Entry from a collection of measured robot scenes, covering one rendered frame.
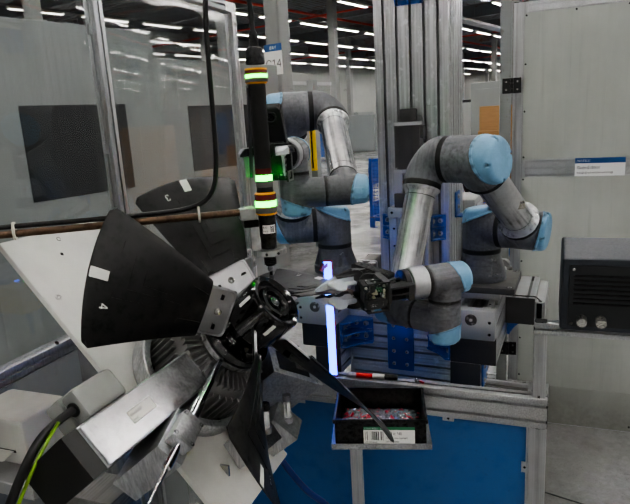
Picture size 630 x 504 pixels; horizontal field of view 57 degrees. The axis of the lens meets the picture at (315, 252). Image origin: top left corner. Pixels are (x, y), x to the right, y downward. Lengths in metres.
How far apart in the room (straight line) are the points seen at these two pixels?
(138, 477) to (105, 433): 0.12
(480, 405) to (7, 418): 1.10
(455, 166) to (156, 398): 0.85
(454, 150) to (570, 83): 1.47
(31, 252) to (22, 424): 0.38
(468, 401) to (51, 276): 1.03
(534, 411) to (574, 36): 1.77
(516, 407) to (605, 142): 1.58
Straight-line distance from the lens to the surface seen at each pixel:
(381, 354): 2.01
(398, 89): 2.06
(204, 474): 1.20
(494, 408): 1.59
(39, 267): 1.25
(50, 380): 1.77
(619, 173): 2.89
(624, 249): 1.44
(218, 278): 1.19
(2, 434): 1.49
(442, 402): 1.60
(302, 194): 1.42
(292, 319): 1.12
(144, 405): 1.02
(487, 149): 1.41
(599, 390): 3.17
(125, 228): 1.00
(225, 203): 1.27
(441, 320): 1.38
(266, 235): 1.18
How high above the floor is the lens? 1.56
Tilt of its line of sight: 13 degrees down
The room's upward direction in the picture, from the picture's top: 3 degrees counter-clockwise
